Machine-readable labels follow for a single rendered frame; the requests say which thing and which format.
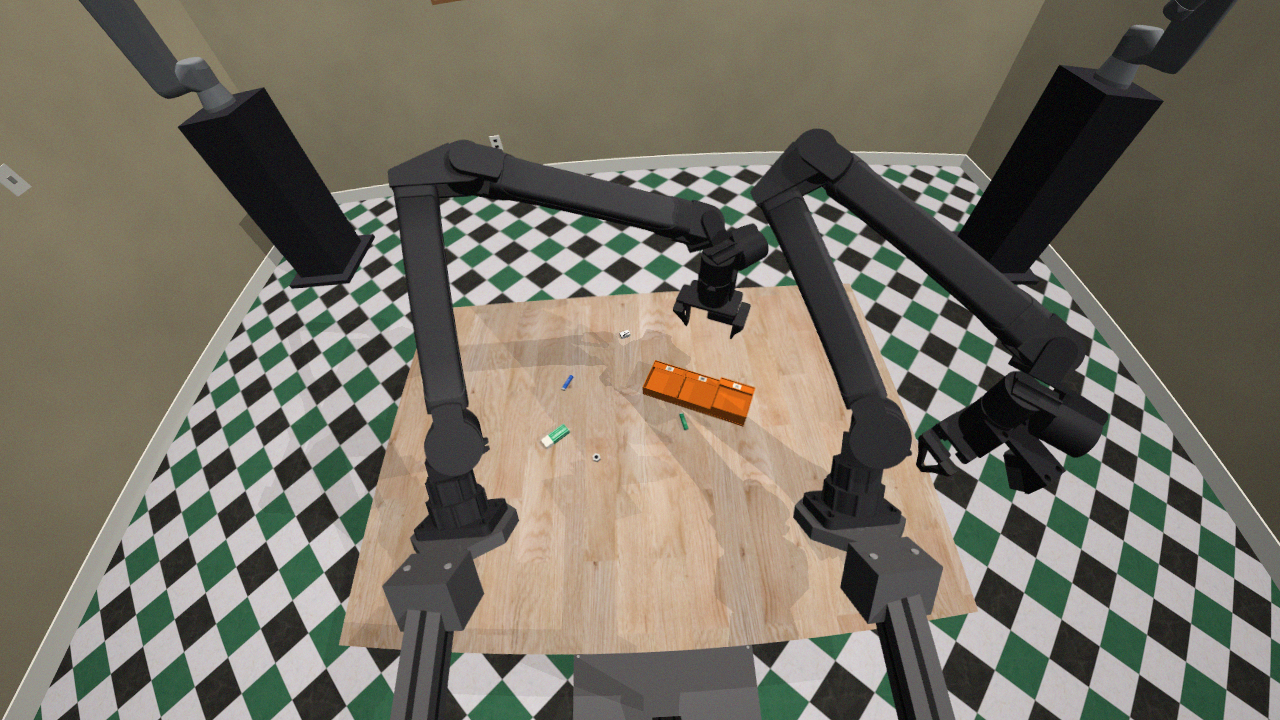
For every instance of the green and white eraser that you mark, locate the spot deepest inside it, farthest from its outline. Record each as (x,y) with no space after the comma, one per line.
(555,436)

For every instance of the orange open bin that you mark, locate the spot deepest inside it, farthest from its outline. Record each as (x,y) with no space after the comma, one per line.
(683,388)

